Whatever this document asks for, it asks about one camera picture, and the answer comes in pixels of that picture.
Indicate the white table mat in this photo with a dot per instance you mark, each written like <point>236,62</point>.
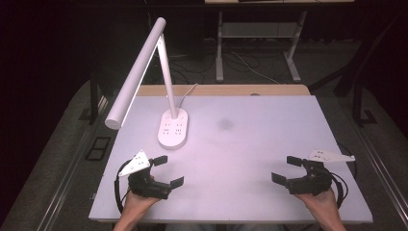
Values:
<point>243,154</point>

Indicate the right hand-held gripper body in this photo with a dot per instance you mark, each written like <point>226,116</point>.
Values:
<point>312,181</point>

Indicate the grey metal desk frame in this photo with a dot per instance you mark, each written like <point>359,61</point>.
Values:
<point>256,30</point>

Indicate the person's right hand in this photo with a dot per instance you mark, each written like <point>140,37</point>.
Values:
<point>320,205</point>

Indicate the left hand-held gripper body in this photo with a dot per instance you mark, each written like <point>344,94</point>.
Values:
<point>146,184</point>

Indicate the person's left hand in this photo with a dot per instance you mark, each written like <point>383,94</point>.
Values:
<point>138,203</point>

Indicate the black metal stand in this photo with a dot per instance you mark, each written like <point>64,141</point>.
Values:
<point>94,99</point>
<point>359,80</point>

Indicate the white desk lamp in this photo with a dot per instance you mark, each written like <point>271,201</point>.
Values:
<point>134,77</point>

